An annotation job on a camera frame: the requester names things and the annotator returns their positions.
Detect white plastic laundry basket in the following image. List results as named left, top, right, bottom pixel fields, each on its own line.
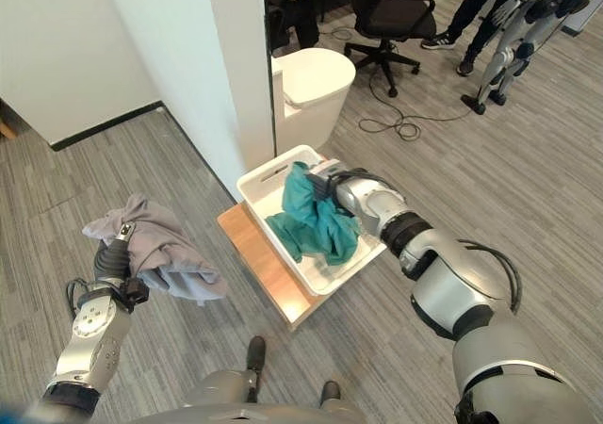
left=236, top=144, right=388, bottom=297

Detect white rounded bin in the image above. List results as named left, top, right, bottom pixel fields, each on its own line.
left=270, top=47, right=357, bottom=152

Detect silver humanoid robot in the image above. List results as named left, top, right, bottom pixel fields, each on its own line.
left=460, top=0, right=598, bottom=116

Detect black floor cable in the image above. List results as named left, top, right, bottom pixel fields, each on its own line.
left=318, top=24, right=481, bottom=140

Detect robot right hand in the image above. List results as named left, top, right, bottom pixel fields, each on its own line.
left=304, top=158, right=343, bottom=201

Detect teal cloth garment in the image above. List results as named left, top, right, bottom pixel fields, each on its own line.
left=264, top=160, right=362, bottom=266

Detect seated person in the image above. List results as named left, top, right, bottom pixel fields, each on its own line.
left=264, top=0, right=326, bottom=57

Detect black office chair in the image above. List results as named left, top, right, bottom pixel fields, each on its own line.
left=343, top=0, right=437, bottom=98

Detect robot torso and legs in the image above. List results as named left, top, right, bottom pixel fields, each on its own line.
left=93, top=334, right=463, bottom=424

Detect grey cloth garment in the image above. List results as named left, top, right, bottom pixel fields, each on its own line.
left=81, top=193, right=228, bottom=306

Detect low wooden table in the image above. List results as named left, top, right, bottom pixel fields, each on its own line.
left=216, top=203, right=341, bottom=333

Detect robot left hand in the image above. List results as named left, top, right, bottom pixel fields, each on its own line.
left=92, top=221, right=135, bottom=284

